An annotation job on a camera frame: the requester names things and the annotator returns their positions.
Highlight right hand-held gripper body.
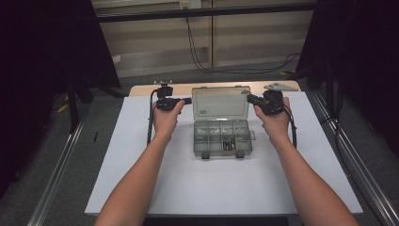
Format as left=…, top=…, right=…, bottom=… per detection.
left=260, top=82, right=299, bottom=116

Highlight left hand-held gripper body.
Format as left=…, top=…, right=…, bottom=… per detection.
left=153, top=80, right=184, bottom=112

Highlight clear grey compartment box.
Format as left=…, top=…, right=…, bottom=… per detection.
left=191, top=85, right=257, bottom=160

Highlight person's left hand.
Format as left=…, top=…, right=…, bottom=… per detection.
left=152, top=99, right=186, bottom=138

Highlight person's right hand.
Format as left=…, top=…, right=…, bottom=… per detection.
left=253, top=96, right=292, bottom=145

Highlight wooden table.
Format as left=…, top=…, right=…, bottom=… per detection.
left=129, top=80, right=302, bottom=97

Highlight small silver metal parts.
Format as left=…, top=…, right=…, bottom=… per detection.
left=196, top=122, right=249, bottom=136

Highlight white table cover sheet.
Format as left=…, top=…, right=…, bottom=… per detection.
left=84, top=91, right=364, bottom=218

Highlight black horizontal bar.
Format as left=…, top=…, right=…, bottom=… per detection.
left=95, top=2, right=316, bottom=24

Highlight black metal stand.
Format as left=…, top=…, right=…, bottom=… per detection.
left=66, top=74, right=95, bottom=134

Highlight black curtain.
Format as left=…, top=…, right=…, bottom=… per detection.
left=0, top=0, right=122, bottom=199
left=295, top=0, right=399, bottom=158

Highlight small yellow floor object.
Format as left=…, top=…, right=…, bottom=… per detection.
left=56, top=93, right=69, bottom=114

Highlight left hand-held gripper cable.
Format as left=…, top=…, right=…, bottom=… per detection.
left=146, top=89, right=158, bottom=147

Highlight hand-held gripper cable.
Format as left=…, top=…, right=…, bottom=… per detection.
left=281, top=99, right=298, bottom=149
left=146, top=89, right=158, bottom=147

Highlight right hand-held gripper cable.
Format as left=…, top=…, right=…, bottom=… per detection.
left=281, top=99, right=298, bottom=149

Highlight black wall cable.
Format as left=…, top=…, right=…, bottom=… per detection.
left=185, top=16, right=302, bottom=76

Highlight white wall outlet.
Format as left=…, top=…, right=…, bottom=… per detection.
left=178, top=0, right=202, bottom=9

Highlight metal floor rail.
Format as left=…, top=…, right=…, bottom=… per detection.
left=310, top=90, right=399, bottom=226
left=27, top=121, right=85, bottom=226

